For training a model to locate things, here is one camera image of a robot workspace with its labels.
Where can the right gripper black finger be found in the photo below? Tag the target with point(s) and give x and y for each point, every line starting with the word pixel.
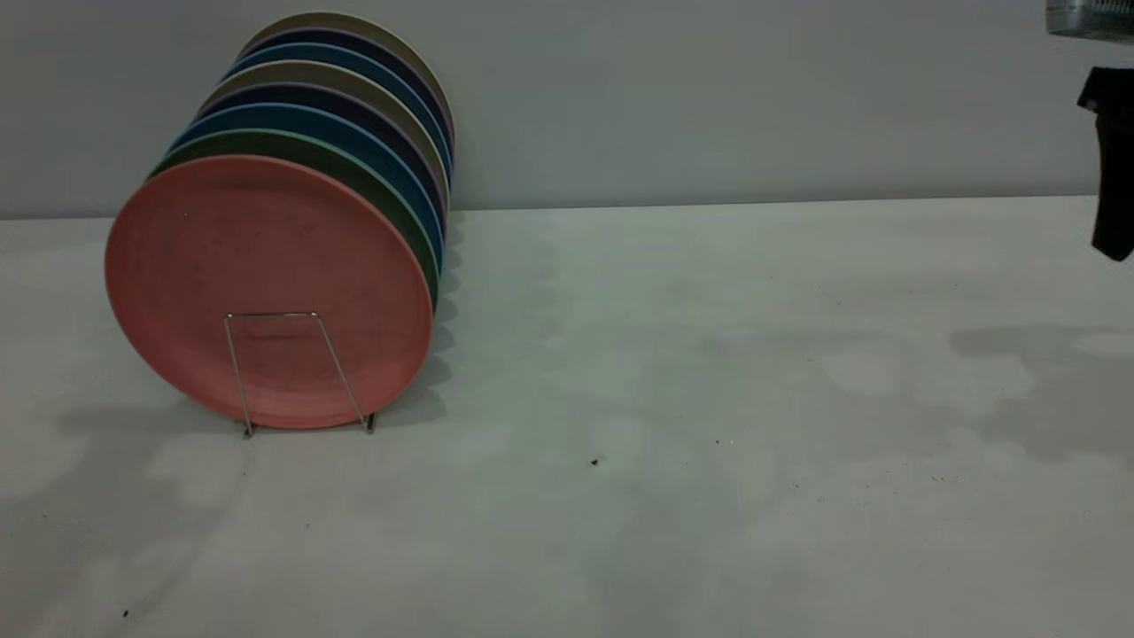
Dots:
pixel 1116 168

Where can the pink round plate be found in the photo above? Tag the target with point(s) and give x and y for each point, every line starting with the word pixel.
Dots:
pixel 266 283

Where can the dark purple round plate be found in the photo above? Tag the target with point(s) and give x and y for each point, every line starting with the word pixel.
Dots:
pixel 359 42
pixel 330 97

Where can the blue round plate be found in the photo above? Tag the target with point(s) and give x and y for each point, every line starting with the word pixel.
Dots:
pixel 301 117
pixel 347 56

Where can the beige round plate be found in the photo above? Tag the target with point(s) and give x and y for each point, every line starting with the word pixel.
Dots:
pixel 310 72
pixel 337 19

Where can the green round plate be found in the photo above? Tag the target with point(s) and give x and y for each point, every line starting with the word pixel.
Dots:
pixel 292 143

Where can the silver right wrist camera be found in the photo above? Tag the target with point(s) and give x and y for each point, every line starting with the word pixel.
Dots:
pixel 1094 18

